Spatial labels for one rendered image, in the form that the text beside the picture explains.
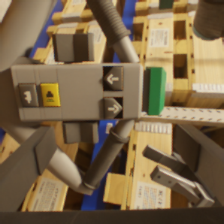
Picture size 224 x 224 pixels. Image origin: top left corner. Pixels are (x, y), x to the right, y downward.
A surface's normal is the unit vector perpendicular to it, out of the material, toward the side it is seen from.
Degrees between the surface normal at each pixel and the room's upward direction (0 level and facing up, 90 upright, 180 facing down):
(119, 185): 90
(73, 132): 57
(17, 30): 68
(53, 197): 90
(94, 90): 74
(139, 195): 90
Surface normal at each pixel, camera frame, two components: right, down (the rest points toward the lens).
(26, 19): 0.11, 0.37
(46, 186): -0.20, -0.44
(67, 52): 0.30, 0.28
